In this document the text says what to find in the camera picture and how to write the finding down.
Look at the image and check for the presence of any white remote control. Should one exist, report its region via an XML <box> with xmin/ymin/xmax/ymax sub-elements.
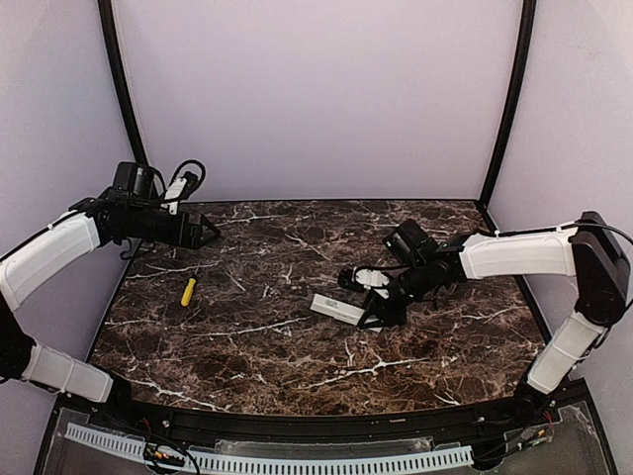
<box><xmin>310</xmin><ymin>294</ymin><xmax>364</xmax><ymax>326</ymax></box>

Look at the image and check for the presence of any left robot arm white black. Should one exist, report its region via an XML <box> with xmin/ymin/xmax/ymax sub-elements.
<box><xmin>1</xmin><ymin>159</ymin><xmax>221</xmax><ymax>407</ymax></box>

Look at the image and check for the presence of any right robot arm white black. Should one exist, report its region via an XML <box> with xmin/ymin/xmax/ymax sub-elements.
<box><xmin>346</xmin><ymin>212</ymin><xmax>632</xmax><ymax>419</ymax></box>

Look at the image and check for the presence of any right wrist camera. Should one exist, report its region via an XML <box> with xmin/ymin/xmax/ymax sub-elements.
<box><xmin>337</xmin><ymin>267</ymin><xmax>391</xmax><ymax>293</ymax></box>

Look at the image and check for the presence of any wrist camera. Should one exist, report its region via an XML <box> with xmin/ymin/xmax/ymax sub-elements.
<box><xmin>337</xmin><ymin>267</ymin><xmax>391</xmax><ymax>293</ymax></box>
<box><xmin>161</xmin><ymin>159</ymin><xmax>207</xmax><ymax>216</ymax></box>

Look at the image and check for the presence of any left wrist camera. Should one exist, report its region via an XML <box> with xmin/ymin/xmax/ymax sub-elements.
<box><xmin>161</xmin><ymin>159</ymin><xmax>207</xmax><ymax>216</ymax></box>

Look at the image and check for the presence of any left black frame post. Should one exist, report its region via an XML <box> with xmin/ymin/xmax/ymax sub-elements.
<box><xmin>97</xmin><ymin>0</ymin><xmax>148</xmax><ymax>165</ymax></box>

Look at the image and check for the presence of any black frame post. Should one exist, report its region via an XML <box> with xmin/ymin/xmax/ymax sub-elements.
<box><xmin>477</xmin><ymin>0</ymin><xmax>537</xmax><ymax>214</ymax></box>
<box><xmin>97</xmin><ymin>0</ymin><xmax>148</xmax><ymax>165</ymax></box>

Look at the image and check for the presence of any white slotted cable duct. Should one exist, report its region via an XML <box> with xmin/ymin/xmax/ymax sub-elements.
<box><xmin>63</xmin><ymin>423</ymin><xmax>474</xmax><ymax>474</ymax></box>

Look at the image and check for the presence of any right black frame post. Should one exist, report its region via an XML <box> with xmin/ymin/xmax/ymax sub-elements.
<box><xmin>477</xmin><ymin>0</ymin><xmax>537</xmax><ymax>214</ymax></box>

